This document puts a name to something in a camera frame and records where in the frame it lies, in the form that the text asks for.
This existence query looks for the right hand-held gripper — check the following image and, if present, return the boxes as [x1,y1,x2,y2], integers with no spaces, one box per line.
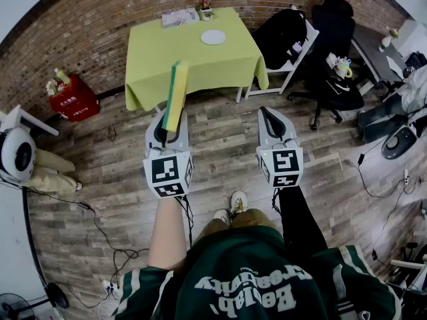
[256,106,304,189]

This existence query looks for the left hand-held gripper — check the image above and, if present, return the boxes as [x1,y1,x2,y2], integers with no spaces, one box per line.
[143,110,195,199]

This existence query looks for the yellow green sponge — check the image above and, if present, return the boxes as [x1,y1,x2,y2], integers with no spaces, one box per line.
[161,60,191,133]

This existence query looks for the white round plate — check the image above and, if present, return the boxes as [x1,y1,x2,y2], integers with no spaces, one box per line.
[200,29,228,45]

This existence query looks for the person's left forearm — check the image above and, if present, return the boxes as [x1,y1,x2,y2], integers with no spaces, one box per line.
[147,197,187,273]

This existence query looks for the person's right forearm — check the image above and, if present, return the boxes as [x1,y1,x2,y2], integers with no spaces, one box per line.
[276,185,330,256]

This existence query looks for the white chair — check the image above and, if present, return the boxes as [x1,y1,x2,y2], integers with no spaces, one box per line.
[236,7,320,103]

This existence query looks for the table with yellow-green tablecloth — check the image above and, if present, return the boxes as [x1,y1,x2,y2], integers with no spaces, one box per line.
[125,7,270,113]

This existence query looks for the person's right shoe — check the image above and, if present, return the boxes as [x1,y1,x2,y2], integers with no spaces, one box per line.
[230,191,250,215]

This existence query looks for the person's shoe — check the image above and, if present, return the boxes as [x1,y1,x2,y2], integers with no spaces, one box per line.
[230,191,250,215]
[213,209,231,226]

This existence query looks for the black backpack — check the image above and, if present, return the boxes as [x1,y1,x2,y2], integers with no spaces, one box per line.
[252,8,308,70]

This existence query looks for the person's khaki trousers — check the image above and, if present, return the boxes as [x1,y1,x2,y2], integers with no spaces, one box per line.
[195,208,278,243]

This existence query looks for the person's left shoe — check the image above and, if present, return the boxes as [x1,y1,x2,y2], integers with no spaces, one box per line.
[213,209,231,226]

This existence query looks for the red box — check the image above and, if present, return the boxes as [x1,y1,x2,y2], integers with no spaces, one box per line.
[49,74,100,123]

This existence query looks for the black office chair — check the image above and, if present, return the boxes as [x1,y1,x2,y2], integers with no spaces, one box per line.
[287,0,365,132]

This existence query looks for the newspaper print box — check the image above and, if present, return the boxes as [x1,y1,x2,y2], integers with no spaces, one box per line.
[161,7,200,29]

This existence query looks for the gray desk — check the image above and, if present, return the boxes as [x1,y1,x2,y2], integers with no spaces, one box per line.
[352,23,408,87]

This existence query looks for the gray round device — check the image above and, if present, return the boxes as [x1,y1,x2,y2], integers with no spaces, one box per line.
[382,125,418,161]

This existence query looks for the white vase with plant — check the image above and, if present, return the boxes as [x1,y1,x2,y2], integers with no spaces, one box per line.
[378,27,400,53]

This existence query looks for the white side table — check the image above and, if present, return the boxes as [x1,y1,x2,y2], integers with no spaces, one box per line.
[0,104,60,137]

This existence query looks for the white round device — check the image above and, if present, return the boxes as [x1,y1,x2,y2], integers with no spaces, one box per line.
[0,127,37,183]

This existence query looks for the person's green jersey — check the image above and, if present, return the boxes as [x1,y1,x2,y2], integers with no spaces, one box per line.
[113,225,401,320]

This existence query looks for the white power strip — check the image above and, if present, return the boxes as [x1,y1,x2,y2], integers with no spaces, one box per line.
[101,280,118,297]

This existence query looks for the black floor fan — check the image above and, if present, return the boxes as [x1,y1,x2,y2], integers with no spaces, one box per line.
[0,185,69,320]

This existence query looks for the white metal stand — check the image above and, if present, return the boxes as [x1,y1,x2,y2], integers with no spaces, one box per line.
[383,241,427,320]

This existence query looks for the right hand-held gripper cable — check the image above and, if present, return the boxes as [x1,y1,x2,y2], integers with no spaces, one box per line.
[272,187,284,213]

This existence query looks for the hand-held gripper cable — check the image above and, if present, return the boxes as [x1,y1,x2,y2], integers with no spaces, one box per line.
[175,195,195,249]
[272,187,284,213]

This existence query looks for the left hand-held gripper cable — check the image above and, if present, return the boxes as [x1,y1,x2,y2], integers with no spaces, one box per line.
[175,195,195,249]

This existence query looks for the pastel mug with yellow handle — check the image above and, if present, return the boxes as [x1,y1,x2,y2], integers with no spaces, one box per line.
[336,57,353,79]

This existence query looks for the black floor cable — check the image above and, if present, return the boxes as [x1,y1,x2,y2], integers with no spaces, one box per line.
[26,187,151,291]
[345,138,423,199]

